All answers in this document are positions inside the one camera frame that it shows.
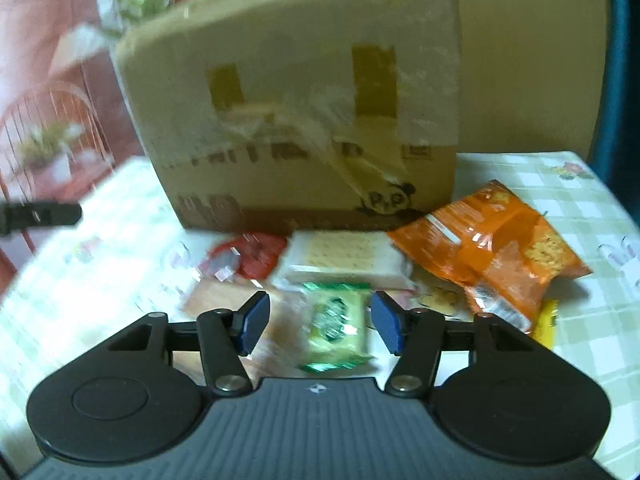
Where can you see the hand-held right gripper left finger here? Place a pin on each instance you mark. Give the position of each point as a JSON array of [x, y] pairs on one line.
[[252, 321]]

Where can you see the yellow snack packet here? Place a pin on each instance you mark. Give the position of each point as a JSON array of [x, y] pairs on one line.
[[546, 327]]

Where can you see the green snack packet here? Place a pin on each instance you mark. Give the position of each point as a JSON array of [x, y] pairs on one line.
[[335, 322]]

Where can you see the wooden panel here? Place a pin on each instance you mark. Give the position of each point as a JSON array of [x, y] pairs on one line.
[[525, 60]]

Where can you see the orange snack bag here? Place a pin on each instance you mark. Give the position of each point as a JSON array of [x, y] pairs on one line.
[[490, 250]]

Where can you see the clear plastic bag liner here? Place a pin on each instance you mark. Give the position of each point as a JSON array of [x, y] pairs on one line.
[[300, 85]]

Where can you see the teal curtain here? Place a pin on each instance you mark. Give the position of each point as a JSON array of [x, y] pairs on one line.
[[622, 60]]

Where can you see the white cracker packet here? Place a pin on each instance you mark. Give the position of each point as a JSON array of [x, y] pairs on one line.
[[340, 255]]

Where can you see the printed wall cloth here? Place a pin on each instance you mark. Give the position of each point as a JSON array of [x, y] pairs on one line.
[[45, 85]]

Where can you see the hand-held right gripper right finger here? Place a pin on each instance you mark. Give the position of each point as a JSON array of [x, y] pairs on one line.
[[387, 322]]

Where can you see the cardboard box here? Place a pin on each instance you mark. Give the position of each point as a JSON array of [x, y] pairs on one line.
[[300, 180]]

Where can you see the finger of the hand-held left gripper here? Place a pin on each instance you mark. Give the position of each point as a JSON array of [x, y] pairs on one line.
[[45, 213]]

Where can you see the red snack packet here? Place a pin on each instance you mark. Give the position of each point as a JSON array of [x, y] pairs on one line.
[[252, 257]]

